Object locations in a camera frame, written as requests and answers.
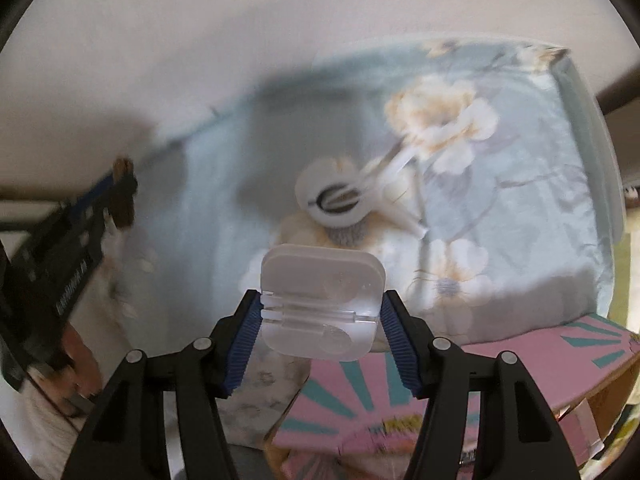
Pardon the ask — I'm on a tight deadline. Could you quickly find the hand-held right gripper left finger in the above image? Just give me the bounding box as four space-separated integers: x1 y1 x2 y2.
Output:
60 287 263 480

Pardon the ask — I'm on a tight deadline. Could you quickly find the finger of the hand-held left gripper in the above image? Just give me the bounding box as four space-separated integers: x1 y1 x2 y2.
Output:
60 170 138 233

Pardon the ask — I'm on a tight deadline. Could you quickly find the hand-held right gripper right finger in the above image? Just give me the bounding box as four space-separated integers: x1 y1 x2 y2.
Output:
380 290 581 480

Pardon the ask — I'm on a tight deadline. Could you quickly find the translucent white plastic case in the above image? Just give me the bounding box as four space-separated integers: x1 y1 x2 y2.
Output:
261 244 387 361

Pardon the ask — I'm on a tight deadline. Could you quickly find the cardboard box with pink print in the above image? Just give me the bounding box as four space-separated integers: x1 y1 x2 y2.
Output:
267 312 640 480

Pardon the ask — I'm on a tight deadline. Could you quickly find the person's left hand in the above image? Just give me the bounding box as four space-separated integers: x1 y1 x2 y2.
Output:
52 325 108 413

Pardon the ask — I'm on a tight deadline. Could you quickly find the white round gadget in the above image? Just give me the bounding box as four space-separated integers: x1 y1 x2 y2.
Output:
294 130 436 238

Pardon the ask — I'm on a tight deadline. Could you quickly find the blue floral bedsheet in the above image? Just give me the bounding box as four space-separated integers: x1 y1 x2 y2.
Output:
95 35 626 356

